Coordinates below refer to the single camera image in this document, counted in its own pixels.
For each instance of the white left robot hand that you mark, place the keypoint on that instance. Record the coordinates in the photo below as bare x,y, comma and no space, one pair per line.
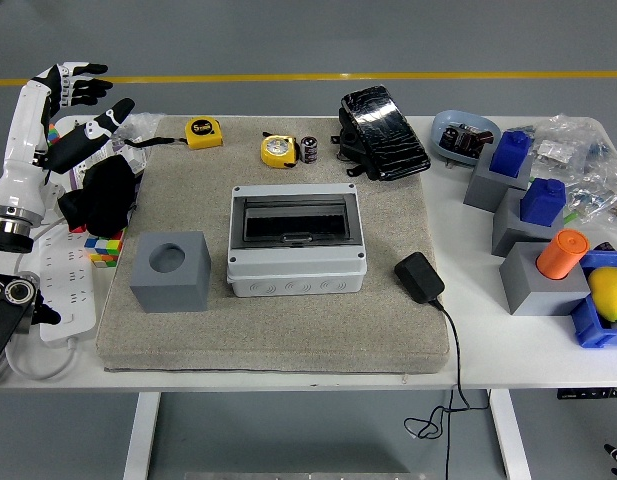
23,150

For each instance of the smoky transparent box lid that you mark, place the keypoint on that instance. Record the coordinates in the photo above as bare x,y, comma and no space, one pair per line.
293,220

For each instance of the orange cylinder battery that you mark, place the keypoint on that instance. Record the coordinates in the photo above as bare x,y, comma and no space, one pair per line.
563,252

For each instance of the blue battery block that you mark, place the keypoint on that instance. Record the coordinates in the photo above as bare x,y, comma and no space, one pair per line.
542,200
510,152

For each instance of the colourful puzzle cube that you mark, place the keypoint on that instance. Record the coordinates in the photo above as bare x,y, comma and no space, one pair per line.
53,134
103,247

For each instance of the thin pen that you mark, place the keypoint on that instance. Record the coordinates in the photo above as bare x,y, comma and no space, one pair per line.
76,123

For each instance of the black table control panel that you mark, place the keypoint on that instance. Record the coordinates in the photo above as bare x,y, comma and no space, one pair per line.
588,394

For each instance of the black cloth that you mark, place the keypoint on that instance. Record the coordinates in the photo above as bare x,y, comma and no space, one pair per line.
103,195

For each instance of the white table leg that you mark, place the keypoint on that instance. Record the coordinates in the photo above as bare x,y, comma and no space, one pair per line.
140,435
510,435

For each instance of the blue plastic bin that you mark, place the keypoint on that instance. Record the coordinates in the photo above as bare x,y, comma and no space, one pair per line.
588,330

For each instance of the white power strip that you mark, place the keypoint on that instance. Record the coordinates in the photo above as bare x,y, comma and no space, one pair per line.
68,280

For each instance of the yellow lemon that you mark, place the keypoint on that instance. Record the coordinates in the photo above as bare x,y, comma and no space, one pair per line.
608,292

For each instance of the grey holder block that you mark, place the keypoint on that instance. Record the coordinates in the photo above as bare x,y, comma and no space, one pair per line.
480,190
538,300
508,235

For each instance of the grey block with round hole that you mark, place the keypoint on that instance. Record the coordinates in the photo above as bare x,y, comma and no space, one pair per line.
173,295

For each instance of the small black item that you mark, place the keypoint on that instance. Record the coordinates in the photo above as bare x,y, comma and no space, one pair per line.
605,247

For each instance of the small green piece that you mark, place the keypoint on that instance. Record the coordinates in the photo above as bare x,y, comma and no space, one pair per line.
569,216

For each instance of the yellow tape measure round face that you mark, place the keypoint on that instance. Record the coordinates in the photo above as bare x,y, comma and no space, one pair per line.
278,150

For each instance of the black power adapter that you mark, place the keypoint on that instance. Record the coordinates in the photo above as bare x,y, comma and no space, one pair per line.
419,277

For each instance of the small black capacitor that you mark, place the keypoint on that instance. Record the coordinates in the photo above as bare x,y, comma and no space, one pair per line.
310,150

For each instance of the clear bag of small parts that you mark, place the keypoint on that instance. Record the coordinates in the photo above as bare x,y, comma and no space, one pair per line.
595,175

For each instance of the clear bag of white parts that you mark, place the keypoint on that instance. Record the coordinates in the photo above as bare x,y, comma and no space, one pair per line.
553,150

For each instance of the grey-brown mat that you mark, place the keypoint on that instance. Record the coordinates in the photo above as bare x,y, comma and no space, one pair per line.
288,330

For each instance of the dark electronic parts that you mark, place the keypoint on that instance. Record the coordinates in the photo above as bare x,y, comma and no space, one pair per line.
463,140

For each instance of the black foot pedal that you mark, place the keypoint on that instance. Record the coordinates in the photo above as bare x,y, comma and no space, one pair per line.
383,130

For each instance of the light blue bowl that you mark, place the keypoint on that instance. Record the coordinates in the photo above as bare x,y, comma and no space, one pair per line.
448,120

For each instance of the white rail module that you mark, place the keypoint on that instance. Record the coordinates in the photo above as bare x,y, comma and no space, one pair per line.
135,160

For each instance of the grey electrical enclosure box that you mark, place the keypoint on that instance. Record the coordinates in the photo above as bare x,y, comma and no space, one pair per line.
293,265

